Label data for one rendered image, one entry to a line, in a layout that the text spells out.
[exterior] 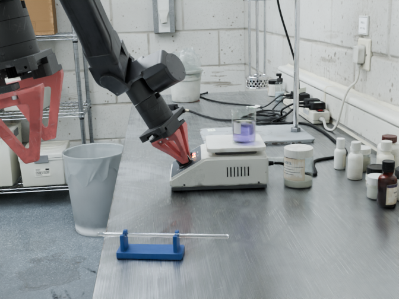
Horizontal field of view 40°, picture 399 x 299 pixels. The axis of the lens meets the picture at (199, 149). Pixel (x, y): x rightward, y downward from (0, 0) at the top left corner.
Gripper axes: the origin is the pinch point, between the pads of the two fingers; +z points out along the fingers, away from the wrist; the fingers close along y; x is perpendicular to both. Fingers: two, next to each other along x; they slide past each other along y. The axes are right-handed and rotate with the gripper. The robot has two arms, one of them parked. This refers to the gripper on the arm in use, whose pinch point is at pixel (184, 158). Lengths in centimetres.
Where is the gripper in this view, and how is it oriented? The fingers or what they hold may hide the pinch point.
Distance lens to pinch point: 111.8
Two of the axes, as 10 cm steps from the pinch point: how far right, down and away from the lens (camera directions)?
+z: 5.2, 8.3, 2.2
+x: -7.6, 3.3, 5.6
